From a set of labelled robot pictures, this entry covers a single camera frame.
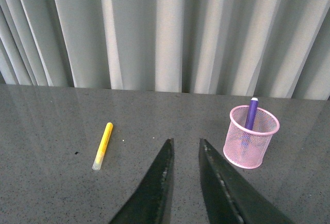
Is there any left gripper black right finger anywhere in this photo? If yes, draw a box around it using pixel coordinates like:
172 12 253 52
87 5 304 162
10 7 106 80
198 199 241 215
199 139 293 223

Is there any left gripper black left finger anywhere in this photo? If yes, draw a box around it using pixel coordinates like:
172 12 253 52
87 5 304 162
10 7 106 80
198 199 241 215
110 138 174 223

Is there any purple marker pen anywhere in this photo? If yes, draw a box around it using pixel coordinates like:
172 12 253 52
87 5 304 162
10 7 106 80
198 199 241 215
239 97 259 149

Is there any pink mesh pen cup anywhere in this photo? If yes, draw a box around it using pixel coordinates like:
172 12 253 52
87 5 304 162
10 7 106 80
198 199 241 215
223 105 280 169

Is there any yellow marker pen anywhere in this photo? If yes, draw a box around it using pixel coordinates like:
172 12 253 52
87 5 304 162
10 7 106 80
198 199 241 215
92 122 113 170

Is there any grey pleated curtain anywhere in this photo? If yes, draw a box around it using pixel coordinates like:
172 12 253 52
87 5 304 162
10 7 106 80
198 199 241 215
1 0 329 100

